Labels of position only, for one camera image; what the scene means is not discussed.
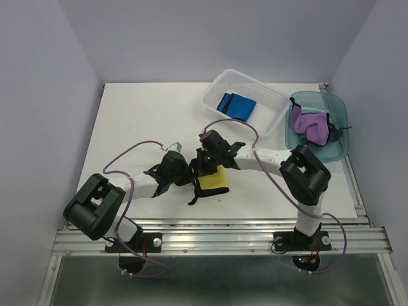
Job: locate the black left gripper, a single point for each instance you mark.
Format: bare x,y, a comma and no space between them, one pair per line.
187,178

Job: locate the yellow and grey towel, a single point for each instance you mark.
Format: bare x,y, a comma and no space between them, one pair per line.
209,185

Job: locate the white perforated plastic basket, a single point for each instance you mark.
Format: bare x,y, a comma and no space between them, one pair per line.
272,104

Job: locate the teal translucent plastic bin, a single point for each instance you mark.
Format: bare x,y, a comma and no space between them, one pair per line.
314,102

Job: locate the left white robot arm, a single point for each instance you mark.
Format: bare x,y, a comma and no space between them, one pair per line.
96,208

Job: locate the purple and grey towel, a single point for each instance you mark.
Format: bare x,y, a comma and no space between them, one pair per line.
314,127

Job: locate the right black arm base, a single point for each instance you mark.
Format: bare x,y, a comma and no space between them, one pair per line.
306,250

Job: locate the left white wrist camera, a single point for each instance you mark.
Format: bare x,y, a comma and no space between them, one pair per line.
177,147

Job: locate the blue and grey towel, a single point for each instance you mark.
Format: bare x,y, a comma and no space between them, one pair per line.
236,106

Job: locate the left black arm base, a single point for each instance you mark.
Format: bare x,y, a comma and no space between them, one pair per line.
133,258

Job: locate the aluminium mounting rail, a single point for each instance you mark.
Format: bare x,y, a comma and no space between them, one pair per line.
228,237

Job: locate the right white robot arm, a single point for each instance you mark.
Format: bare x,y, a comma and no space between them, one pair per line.
304,174

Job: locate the dark grey towel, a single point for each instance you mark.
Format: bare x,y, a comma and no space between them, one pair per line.
320,139

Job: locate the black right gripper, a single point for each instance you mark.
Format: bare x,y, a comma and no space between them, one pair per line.
203,170

